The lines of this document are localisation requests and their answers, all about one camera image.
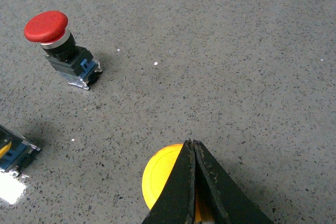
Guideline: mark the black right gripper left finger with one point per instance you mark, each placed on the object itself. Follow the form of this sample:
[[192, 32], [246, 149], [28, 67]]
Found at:
[[176, 203]]

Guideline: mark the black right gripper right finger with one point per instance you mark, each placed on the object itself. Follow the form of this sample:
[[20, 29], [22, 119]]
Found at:
[[219, 198]]

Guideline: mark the black blue switch block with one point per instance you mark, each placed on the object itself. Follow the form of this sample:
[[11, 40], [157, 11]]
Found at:
[[16, 153]]

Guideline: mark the yellow mushroom push button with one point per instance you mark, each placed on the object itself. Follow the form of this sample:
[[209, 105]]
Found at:
[[156, 174]]

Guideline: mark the red mushroom push button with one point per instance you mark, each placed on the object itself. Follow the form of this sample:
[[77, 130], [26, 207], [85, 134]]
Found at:
[[76, 64]]

